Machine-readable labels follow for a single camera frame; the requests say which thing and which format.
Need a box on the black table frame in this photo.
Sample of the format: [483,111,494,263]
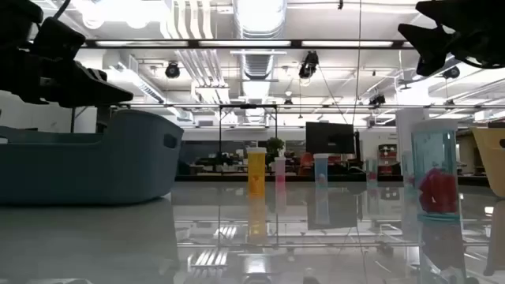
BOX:
[173,173,490,187]

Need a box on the orange medicine bottle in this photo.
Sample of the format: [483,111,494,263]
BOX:
[246,147,267,196]

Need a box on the black metal frame stand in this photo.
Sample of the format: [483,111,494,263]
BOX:
[218,103,279,174]

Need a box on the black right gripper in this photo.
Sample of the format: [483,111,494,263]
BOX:
[398,0,505,77]

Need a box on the black overhead crossbar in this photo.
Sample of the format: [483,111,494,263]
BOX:
[80,38,417,50]

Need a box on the light blue medicine bottle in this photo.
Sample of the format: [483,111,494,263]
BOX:
[313,153,329,185]

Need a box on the pink medicine bottle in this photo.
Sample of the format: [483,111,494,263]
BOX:
[274,156,286,185]

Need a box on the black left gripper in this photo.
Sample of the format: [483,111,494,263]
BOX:
[0,0,133,108]

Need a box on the green potted plant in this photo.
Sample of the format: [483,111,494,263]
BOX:
[265,136,286,165]

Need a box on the yellow plastic bin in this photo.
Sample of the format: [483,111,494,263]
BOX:
[472,125,505,198]

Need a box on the silver ribbed ventilation duct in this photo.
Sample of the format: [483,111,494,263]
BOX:
[232,0,288,80]

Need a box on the blue bottle with red pills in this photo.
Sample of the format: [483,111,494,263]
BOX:
[410,119,461,222]

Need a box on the red chair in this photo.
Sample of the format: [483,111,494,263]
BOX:
[299,152,315,174]

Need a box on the shelving unit with red items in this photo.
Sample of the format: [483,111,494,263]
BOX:
[377,144,398,174]

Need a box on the small clear medicine bottle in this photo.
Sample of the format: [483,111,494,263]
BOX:
[365,157,379,186]

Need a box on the black monitor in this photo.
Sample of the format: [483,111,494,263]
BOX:
[305,121,356,155]

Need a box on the teal plastic bin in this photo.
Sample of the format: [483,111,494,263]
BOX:
[0,109,185,206]

